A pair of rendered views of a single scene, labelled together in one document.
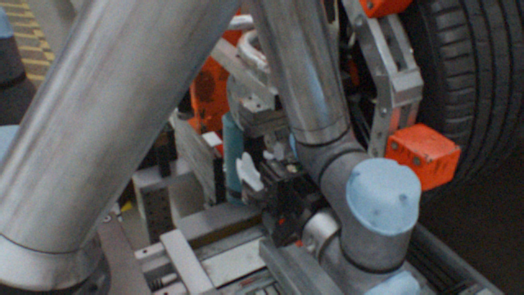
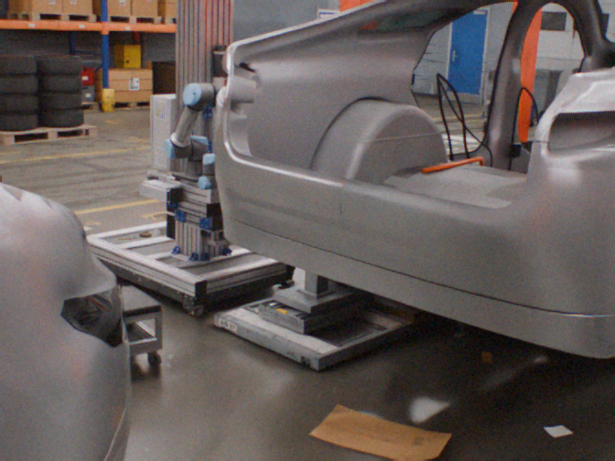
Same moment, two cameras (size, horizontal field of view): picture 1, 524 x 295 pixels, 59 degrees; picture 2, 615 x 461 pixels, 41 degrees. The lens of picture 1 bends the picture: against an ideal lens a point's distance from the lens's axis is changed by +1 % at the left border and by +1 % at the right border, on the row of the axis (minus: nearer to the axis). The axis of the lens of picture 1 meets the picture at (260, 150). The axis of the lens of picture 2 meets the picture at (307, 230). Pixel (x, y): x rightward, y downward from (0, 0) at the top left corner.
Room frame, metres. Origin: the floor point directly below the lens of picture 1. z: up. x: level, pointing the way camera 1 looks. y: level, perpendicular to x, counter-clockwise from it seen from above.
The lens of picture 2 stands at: (-0.41, -4.51, 1.76)
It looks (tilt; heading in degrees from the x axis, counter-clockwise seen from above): 15 degrees down; 73
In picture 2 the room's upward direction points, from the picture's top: 3 degrees clockwise
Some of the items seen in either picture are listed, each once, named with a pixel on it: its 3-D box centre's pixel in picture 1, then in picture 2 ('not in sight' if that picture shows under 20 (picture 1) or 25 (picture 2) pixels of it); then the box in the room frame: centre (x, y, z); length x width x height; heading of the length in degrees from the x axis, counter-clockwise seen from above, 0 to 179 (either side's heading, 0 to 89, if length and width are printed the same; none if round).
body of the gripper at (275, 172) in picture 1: (297, 197); not in sight; (0.51, -0.06, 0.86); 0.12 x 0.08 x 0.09; 29
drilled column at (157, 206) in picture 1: (151, 193); not in sight; (1.28, 0.40, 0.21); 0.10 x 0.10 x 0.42; 29
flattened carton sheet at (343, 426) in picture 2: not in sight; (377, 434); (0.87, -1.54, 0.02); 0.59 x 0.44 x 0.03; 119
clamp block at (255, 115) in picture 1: (268, 111); not in sight; (0.65, -0.01, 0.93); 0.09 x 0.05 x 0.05; 119
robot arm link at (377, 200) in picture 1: (371, 205); (212, 164); (0.39, -0.13, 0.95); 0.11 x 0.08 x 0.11; 19
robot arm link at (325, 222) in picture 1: (328, 236); not in sight; (0.44, -0.09, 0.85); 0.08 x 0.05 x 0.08; 119
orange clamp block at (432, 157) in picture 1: (419, 156); not in sight; (0.63, -0.27, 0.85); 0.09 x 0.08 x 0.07; 29
